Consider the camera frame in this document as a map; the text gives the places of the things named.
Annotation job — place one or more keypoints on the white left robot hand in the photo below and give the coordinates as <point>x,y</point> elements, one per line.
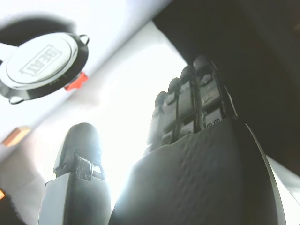
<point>199,175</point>

